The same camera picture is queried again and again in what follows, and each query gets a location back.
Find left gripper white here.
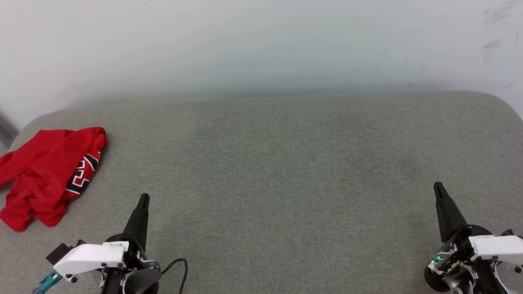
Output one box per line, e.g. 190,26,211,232
53,193,160,294

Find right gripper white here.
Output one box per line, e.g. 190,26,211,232
425,182,523,294

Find red basketball jersey white sleeves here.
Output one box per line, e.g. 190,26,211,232
0,127,109,232

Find grey fabric sofa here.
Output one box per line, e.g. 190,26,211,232
0,91,523,294

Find black looping arm cable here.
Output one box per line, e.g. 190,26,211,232
161,258,188,294

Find left teal cable connector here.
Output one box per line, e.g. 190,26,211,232
33,271,63,294

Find dark grey wall baseboard strip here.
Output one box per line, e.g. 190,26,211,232
0,110,19,145

